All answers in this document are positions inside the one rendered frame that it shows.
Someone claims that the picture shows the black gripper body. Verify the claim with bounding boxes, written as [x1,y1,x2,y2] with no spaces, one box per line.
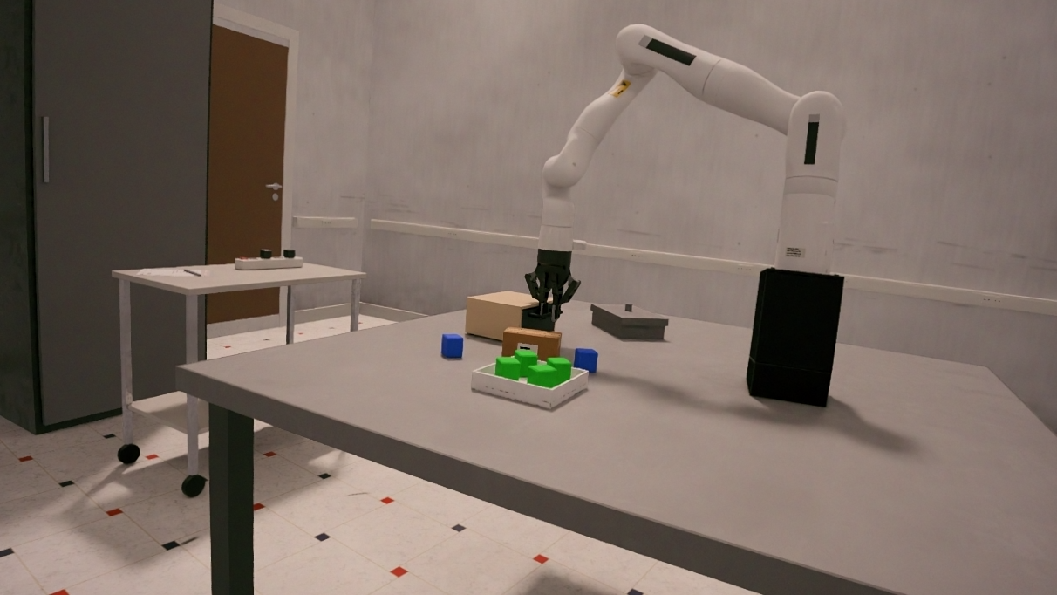
[535,249,572,289]

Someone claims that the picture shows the green block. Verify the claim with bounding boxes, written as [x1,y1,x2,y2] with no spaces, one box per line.
[494,357,521,382]
[527,365,557,389]
[548,358,572,386]
[514,350,538,377]

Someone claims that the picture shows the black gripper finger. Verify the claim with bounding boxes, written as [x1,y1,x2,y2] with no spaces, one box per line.
[550,274,581,322]
[525,272,551,315]

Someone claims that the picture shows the small blue block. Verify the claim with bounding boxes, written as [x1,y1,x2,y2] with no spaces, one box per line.
[441,334,464,358]
[574,348,598,373]

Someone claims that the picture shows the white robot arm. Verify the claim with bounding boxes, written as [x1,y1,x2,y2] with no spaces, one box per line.
[538,24,847,274]

